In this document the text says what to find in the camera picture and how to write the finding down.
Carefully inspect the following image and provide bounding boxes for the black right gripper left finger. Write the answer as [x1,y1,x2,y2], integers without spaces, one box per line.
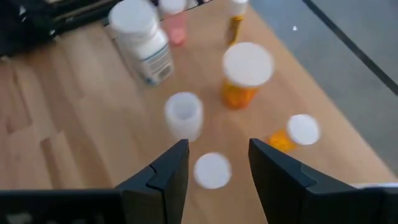
[114,139,190,224]

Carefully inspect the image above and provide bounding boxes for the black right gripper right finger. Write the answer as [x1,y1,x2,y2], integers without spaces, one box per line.
[248,138,324,224]

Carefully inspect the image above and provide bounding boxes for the pink pill bottle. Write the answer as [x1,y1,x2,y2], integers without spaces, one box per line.
[158,0,189,47]
[192,151,233,190]

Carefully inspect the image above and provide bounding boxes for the small orange pill bottle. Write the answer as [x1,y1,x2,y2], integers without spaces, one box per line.
[267,113,321,153]

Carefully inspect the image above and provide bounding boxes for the plain white bottle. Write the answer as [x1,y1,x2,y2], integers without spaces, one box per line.
[164,91,205,143]

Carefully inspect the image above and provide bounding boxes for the wide orange pill bottle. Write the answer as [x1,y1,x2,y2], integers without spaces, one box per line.
[220,42,275,110]

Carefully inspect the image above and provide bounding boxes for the white bottle blue label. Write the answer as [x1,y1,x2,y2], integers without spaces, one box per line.
[108,0,175,86]

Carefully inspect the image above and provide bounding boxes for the wooden shelf black metal legs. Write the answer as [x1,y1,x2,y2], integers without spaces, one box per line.
[102,0,398,224]

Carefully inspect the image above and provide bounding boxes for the thin amber vial white cap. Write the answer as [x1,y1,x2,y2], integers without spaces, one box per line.
[225,0,249,47]

